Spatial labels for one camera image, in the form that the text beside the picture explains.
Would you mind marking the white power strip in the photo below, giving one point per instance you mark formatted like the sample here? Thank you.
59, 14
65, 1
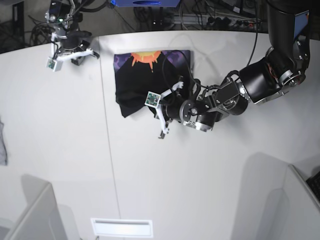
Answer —
193, 19

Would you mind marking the white partition panel right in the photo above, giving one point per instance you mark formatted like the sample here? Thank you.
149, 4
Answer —
292, 212

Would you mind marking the white partition panel left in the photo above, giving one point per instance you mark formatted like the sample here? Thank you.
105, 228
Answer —
40, 220

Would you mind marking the white partition panel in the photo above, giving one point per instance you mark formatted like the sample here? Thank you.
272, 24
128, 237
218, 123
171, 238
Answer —
40, 220
292, 212

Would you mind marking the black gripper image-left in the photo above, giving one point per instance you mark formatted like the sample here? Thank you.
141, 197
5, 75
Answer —
74, 47

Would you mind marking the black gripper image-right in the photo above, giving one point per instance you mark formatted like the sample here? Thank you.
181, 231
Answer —
174, 111

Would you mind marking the grey cloth at left edge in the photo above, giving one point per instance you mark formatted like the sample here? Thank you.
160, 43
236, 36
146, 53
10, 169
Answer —
3, 150

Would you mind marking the blue box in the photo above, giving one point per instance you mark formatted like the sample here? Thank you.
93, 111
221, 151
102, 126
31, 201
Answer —
145, 3

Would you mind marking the black keyboard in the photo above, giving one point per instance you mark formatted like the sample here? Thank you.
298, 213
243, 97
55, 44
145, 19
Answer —
314, 184

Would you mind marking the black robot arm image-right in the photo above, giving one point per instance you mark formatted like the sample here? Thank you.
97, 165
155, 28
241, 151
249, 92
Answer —
282, 68

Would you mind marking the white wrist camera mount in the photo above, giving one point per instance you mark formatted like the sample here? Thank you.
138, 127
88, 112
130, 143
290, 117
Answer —
52, 63
156, 101

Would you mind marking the black T-shirt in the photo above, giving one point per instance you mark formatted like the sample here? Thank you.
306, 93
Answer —
138, 73

